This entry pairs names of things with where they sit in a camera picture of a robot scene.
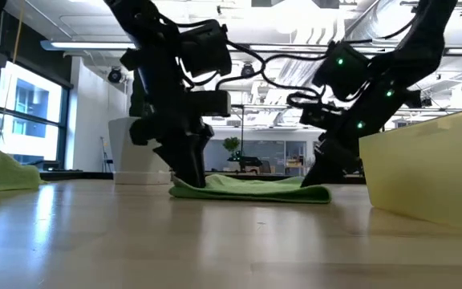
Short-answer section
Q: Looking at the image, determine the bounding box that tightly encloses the fluorescent ceiling lamp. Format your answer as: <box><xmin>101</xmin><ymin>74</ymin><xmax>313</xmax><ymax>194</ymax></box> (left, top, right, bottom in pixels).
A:
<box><xmin>40</xmin><ymin>39</ymin><xmax>136</xmax><ymax>51</ymax></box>

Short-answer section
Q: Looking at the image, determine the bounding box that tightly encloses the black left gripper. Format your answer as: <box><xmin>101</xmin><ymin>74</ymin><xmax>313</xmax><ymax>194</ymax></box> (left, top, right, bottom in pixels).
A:
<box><xmin>119</xmin><ymin>50</ymin><xmax>216</xmax><ymax>189</ymax></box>

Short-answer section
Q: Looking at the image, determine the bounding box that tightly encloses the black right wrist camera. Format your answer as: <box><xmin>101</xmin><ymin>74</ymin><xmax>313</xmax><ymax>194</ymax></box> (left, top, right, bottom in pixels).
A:
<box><xmin>298</xmin><ymin>104</ymin><xmax>338</xmax><ymax>130</ymax></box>

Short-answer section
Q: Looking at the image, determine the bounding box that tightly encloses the dark green microfiber towel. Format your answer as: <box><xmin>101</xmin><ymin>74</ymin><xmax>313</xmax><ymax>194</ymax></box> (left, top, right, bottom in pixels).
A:
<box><xmin>168</xmin><ymin>173</ymin><xmax>332</xmax><ymax>205</ymax></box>

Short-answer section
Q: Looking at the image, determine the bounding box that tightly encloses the white hexagonal plant pot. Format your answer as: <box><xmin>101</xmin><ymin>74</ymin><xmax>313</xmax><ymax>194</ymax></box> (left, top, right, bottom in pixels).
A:
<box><xmin>108</xmin><ymin>116</ymin><xmax>176</xmax><ymax>186</ymax></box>

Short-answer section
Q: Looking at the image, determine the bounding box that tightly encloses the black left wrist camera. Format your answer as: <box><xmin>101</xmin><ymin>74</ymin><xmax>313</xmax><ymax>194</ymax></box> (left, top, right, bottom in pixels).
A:
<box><xmin>185</xmin><ymin>90</ymin><xmax>232</xmax><ymax>119</ymax></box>

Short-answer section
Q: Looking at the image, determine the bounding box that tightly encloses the thin background stand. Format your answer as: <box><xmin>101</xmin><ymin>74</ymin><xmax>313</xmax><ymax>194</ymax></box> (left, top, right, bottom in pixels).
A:
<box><xmin>100</xmin><ymin>136</ymin><xmax>115</xmax><ymax>173</ymax></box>

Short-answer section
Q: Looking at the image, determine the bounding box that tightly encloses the background potted plant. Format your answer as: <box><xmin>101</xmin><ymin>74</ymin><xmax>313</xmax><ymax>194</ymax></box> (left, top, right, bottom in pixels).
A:
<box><xmin>222</xmin><ymin>136</ymin><xmax>242</xmax><ymax>160</ymax></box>

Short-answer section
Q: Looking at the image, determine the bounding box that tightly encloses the black background gantry frame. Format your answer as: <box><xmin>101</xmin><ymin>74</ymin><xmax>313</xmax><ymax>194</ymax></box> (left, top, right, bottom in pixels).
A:
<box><xmin>214</xmin><ymin>103</ymin><xmax>462</xmax><ymax>161</ymax></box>

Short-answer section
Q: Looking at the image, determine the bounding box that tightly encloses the yellow cable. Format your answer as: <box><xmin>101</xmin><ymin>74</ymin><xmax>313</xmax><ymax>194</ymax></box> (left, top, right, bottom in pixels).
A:
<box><xmin>0</xmin><ymin>0</ymin><xmax>26</xmax><ymax>150</ymax></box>

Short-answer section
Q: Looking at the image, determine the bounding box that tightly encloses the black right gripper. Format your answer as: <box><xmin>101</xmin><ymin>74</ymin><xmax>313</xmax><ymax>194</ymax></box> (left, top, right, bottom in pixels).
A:
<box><xmin>302</xmin><ymin>108</ymin><xmax>376</xmax><ymax>189</ymax></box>

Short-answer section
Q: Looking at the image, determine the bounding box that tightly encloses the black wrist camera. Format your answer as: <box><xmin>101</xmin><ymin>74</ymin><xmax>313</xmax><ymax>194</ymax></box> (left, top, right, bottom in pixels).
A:
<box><xmin>298</xmin><ymin>104</ymin><xmax>338</xmax><ymax>130</ymax></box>
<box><xmin>185</xmin><ymin>90</ymin><xmax>232</xmax><ymax>119</ymax></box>

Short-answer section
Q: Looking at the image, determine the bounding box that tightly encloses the yellow translucent plastic basket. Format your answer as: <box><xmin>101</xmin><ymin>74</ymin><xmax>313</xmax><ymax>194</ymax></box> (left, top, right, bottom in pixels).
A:
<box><xmin>358</xmin><ymin>104</ymin><xmax>462</xmax><ymax>236</ymax></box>

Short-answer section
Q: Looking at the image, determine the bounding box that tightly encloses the black background equipment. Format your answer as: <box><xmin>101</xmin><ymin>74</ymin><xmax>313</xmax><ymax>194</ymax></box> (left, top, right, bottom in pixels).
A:
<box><xmin>234</xmin><ymin>155</ymin><xmax>264</xmax><ymax>174</ymax></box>

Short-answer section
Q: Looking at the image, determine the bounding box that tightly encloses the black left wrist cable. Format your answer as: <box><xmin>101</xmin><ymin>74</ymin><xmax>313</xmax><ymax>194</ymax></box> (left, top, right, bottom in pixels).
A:
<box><xmin>214</xmin><ymin>39</ymin><xmax>266</xmax><ymax>92</ymax></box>

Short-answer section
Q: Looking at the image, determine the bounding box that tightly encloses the black aluminium table frame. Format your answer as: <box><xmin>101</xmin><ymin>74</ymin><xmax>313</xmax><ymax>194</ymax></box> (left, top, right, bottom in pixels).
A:
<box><xmin>40</xmin><ymin>170</ymin><xmax>367</xmax><ymax>185</ymax></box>

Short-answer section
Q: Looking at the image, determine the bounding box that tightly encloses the large window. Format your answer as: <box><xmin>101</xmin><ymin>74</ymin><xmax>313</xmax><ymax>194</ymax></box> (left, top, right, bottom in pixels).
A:
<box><xmin>0</xmin><ymin>59</ymin><xmax>72</xmax><ymax>164</ymax></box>

